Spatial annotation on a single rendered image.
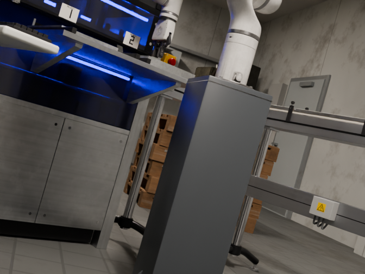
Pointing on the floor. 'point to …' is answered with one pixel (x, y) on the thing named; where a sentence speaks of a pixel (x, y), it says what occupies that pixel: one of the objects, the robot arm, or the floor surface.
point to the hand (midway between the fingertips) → (158, 53)
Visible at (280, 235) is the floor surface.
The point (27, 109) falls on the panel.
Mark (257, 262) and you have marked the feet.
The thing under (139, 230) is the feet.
